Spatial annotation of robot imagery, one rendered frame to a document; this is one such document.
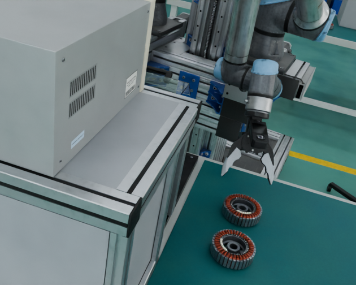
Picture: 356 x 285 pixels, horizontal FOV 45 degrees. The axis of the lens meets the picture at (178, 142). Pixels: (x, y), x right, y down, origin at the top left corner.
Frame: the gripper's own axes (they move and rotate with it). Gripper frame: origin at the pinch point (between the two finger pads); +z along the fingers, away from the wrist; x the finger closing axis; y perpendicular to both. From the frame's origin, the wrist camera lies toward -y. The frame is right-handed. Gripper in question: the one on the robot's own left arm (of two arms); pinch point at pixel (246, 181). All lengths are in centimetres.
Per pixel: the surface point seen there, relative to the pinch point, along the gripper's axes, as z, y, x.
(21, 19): -22, -57, 49
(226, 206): 7.8, -2.0, 4.9
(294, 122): -38, 234, -81
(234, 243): 15.2, -13.9, 3.3
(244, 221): 10.9, -4.6, -0.5
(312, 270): 18.6, -14.3, -17.6
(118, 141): -6, -44, 34
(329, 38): -104, 201, -86
